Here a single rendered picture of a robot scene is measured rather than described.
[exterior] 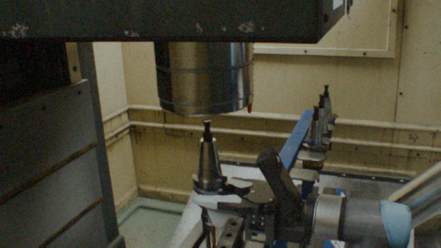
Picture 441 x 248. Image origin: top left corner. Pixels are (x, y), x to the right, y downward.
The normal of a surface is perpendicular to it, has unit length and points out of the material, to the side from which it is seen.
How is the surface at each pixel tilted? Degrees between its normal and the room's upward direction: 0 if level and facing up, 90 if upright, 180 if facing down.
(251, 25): 90
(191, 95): 90
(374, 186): 25
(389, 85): 90
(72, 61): 90
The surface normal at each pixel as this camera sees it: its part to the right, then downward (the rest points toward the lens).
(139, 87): -0.35, 0.32
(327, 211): -0.26, -0.44
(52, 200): 0.94, 0.07
